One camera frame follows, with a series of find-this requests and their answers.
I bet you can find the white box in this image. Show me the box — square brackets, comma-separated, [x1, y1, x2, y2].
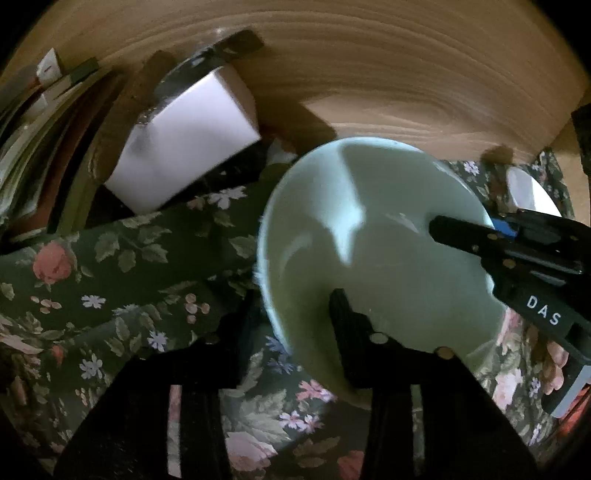
[102, 65, 262, 215]

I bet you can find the stack of books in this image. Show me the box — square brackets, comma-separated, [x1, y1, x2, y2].
[0, 48, 121, 241]

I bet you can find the dark floral tablecloth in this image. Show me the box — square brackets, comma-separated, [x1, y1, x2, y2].
[0, 148, 578, 480]

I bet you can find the small white plate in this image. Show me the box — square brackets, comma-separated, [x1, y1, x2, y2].
[505, 166, 563, 217]

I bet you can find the pale green bowl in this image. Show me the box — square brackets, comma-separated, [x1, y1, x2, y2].
[255, 136, 509, 409]

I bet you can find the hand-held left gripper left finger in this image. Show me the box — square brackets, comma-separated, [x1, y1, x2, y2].
[53, 318, 262, 480]

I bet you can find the person's right hand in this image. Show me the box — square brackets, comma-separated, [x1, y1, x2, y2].
[538, 339, 572, 398]

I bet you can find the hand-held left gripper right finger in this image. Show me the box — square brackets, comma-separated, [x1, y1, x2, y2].
[328, 288, 542, 480]

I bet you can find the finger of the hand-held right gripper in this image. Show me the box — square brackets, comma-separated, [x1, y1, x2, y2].
[428, 215, 583, 277]
[492, 209, 591, 261]

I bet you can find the black flat object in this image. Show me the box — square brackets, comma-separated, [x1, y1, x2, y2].
[152, 30, 265, 102]

